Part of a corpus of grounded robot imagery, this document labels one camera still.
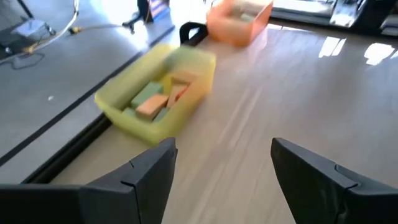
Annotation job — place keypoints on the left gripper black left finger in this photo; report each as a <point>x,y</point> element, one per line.
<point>140,193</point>

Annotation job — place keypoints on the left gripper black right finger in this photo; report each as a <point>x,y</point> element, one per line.
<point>311,193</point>

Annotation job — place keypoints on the salmon medium wooden block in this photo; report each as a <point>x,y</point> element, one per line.
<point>152,106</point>

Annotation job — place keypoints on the tan medium wooden block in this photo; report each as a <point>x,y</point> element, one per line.
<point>174,95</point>

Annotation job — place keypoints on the yellow plastic bin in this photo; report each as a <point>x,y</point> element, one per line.
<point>124,87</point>

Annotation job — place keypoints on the black floor tape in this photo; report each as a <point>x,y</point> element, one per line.
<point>62,113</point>

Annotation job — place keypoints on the black table clamp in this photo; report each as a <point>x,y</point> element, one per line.
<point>186,29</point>

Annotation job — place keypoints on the black stand legs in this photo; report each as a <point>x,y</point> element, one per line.
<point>133,22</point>

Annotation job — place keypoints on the orange plastic bin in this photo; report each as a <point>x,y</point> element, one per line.
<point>230,31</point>

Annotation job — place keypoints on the grey equipment cart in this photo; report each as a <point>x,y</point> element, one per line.
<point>342,14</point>

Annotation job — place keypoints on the blue wooden cart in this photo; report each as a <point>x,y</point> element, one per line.
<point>158,7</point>

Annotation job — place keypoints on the grey floor equipment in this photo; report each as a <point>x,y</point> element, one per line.
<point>28,31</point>

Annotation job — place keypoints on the black aluminium table frame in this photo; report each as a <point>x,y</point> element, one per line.
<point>77,144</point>

